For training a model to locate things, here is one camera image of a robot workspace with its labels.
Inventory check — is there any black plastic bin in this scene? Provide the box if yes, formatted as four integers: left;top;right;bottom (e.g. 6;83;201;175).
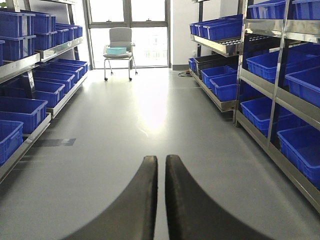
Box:
193;54;239;79

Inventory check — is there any gray office chair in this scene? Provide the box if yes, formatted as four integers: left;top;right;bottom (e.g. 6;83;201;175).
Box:
103;27;138;81

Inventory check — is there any left steel shelf rack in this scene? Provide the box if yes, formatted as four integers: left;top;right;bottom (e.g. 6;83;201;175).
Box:
0;0;88;179

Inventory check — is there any teal box on chair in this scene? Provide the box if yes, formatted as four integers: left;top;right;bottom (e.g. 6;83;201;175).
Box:
106;47;127;55

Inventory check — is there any steel shelf rack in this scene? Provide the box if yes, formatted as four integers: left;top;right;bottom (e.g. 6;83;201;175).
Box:
0;0;88;179
189;0;320;210

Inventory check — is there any far steel shelf rack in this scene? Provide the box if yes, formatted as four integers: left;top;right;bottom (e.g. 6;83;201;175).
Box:
189;0;320;210

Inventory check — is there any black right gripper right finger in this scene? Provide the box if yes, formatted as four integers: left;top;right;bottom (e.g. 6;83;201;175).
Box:
165;154;269;240

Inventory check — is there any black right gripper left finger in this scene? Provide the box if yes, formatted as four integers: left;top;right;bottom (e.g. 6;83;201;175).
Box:
66;155;158;240

